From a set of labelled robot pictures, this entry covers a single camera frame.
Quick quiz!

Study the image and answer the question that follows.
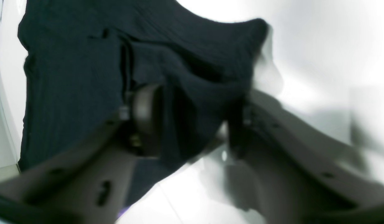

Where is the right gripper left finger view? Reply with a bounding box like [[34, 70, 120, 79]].
[[0, 84, 163, 224]]

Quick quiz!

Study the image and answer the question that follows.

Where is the right gripper right finger view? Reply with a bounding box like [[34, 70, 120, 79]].
[[228, 90, 384, 224]]

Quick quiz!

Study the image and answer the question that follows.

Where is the black T-shirt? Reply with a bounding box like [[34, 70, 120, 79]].
[[18, 0, 269, 207]]

